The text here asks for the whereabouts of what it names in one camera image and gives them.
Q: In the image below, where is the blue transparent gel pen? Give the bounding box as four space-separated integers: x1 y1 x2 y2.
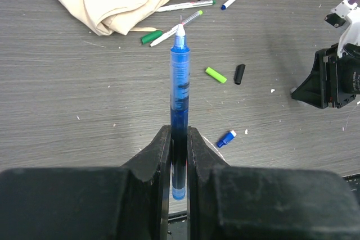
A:
170 23 191 200

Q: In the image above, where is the white marker dark green end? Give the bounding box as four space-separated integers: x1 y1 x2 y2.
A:
156 0 216 12

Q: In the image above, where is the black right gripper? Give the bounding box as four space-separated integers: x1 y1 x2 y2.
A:
291 43 359 108

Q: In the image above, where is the white marker lime end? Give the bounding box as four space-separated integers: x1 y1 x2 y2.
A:
150 10 203 47

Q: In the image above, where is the black pen cap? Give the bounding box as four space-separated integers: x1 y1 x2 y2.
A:
234 64 246 85

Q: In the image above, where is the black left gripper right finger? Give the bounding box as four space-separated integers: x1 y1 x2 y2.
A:
187 128 359 239

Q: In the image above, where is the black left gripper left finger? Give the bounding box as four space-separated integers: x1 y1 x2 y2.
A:
1 126 171 239

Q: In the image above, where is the small blue pen cap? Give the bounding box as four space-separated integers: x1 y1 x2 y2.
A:
217 130 237 148

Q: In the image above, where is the lime green pen cap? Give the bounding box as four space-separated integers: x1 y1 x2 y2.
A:
205 67 227 84

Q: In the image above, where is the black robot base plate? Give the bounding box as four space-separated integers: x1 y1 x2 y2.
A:
167 173 359 240

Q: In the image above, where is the dark green pen cap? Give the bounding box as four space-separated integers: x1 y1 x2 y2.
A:
140 30 163 44

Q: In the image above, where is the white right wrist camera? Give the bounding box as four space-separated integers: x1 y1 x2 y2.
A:
325 0 359 58

